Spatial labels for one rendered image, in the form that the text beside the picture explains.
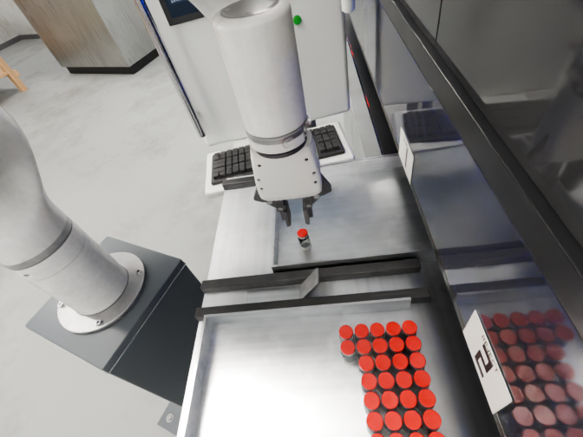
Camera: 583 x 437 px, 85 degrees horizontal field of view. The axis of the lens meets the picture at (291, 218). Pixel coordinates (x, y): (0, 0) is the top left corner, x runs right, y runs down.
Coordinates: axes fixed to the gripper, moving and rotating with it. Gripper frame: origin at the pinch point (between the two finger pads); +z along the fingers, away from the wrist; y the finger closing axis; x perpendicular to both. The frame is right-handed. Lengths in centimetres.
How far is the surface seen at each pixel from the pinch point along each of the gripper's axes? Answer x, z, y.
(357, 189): -14.1, 10.3, -12.4
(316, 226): -4.9, 10.5, -2.6
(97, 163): -176, 103, 186
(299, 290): 9.4, 10.6, 1.2
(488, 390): 29.4, -2.2, -19.8
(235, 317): 14.6, 8.8, 12.1
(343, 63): -58, 2, -14
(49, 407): 8, 102, 128
